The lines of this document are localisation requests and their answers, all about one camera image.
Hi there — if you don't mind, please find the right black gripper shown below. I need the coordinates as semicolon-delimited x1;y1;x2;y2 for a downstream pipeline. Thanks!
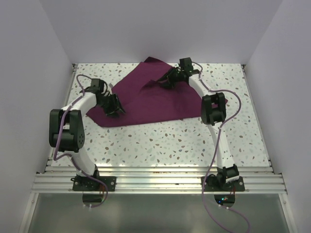
157;67;184;88

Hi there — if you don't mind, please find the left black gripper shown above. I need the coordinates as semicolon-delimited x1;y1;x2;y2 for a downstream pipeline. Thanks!
97;93;125;117

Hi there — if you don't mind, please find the purple cloth mat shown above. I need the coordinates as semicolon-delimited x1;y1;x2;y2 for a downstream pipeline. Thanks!
87;57;201;128

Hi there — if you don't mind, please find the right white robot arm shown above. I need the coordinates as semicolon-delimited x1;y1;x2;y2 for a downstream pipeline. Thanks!
157;58;242;191

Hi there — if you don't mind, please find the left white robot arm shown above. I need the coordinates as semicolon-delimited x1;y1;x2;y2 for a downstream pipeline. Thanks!
49;77;125;191

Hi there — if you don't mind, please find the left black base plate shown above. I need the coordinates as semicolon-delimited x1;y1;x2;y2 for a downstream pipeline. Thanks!
70;175;117;192

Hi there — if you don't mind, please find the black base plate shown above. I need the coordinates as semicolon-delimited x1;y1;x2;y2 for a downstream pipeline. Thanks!
201;175;245;192
70;175;117;192

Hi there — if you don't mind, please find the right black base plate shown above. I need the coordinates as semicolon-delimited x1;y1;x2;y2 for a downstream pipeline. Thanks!
201;175;245;192

